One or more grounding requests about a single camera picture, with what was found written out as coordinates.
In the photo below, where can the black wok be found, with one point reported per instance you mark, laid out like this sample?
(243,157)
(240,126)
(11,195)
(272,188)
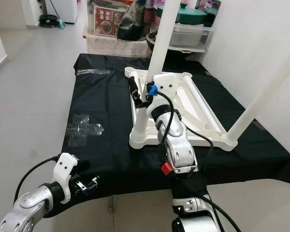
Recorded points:
(153,46)

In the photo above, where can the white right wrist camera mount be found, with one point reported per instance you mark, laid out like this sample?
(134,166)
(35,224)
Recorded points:
(169,87)

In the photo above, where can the green lidded pot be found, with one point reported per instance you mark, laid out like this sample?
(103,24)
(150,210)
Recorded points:
(191,14)

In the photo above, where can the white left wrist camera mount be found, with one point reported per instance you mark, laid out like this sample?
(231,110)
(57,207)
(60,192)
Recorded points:
(65,169)

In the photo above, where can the purple printed box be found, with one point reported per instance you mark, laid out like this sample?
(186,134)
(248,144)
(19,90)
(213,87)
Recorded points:
(209,9)

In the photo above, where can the clear tape strip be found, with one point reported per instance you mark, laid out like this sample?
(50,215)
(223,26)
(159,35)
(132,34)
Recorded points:
(92,72)

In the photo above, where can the clear plastic storage box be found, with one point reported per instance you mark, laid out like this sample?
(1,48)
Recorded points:
(193,36)

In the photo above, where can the clear tape cross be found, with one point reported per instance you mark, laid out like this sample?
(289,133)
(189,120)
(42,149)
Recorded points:
(84,130)

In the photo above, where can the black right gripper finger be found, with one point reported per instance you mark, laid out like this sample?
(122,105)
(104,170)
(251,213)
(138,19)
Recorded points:
(135,88)

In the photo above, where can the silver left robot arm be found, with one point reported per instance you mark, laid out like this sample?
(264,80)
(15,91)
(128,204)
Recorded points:
(26,205)

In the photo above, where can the dark plastic bag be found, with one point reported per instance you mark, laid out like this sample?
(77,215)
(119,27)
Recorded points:
(131,24)

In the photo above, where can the white plastic children table top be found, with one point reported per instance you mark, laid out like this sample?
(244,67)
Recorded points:
(136,141)

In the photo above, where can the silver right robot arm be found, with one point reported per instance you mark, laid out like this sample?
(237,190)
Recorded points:
(179,150)

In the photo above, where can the white appliance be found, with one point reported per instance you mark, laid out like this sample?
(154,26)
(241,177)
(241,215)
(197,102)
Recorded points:
(63,9)

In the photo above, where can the orange lidded red print box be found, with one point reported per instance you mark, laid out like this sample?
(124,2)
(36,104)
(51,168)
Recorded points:
(106,23)

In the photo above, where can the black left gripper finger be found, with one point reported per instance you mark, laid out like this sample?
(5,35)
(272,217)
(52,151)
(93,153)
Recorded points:
(101,181)
(82,165)

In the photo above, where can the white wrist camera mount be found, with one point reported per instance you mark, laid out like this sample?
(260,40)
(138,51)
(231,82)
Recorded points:
(65,169)
(169,87)

